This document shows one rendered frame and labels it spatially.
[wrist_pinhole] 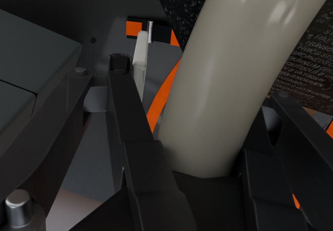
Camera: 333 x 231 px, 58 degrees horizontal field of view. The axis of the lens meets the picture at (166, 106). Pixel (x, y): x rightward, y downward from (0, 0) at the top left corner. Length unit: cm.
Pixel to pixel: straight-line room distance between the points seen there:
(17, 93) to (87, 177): 74
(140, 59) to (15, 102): 56
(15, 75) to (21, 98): 9
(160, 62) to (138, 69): 90
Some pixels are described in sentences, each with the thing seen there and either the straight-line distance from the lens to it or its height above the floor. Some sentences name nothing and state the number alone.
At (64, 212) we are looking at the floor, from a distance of 161.
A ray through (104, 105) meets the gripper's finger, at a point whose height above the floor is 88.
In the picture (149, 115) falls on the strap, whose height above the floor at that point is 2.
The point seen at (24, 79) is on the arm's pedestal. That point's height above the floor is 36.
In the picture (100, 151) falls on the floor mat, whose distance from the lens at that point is 128.
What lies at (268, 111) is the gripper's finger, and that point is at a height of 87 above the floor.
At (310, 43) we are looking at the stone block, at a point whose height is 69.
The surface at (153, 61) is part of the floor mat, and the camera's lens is 106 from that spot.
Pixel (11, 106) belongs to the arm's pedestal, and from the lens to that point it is 69.
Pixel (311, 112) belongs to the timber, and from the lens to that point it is 110.
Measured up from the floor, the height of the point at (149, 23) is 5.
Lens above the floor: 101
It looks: 61 degrees down
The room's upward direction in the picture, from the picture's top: 177 degrees counter-clockwise
